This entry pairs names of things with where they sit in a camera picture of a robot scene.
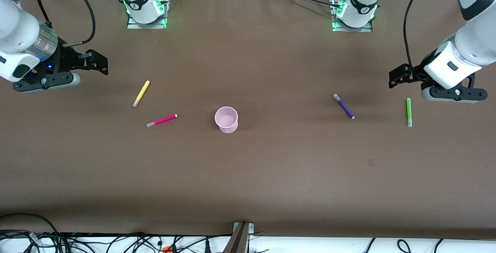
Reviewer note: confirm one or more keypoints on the green marker pen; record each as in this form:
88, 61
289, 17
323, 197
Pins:
409, 111

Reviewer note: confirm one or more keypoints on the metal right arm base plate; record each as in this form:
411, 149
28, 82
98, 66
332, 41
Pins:
135, 26

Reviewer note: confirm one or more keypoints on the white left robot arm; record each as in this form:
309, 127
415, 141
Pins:
472, 40

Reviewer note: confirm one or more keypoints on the grey camera mount pole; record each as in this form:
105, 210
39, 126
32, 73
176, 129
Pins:
237, 243

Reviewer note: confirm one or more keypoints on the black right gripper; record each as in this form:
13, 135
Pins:
66, 60

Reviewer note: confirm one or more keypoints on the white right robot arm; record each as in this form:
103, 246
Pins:
19, 28

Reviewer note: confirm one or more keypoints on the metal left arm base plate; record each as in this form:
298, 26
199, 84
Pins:
364, 30

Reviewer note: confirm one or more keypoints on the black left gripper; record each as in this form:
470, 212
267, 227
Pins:
417, 70

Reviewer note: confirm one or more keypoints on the pink translucent pen holder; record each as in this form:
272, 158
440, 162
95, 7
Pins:
226, 127

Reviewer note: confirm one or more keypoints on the purple marker pen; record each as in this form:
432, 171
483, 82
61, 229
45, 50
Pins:
344, 106

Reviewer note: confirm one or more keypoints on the metal table edge bracket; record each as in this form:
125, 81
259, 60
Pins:
251, 228

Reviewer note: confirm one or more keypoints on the pink marker pen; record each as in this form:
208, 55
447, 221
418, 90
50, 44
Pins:
162, 120

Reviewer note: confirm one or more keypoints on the yellow marker pen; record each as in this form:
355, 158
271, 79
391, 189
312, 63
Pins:
141, 93

